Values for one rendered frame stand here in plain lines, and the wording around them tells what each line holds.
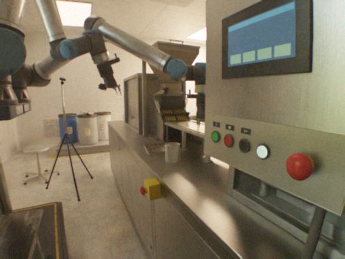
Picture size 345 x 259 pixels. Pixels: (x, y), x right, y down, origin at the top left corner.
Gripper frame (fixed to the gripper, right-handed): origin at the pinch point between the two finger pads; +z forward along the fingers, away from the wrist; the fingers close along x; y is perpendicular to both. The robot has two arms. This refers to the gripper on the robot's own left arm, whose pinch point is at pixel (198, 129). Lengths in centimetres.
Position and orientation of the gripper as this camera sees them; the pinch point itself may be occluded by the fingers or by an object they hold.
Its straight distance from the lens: 109.4
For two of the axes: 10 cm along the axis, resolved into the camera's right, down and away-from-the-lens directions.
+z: 0.0, 9.8, 1.8
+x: -4.3, -1.6, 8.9
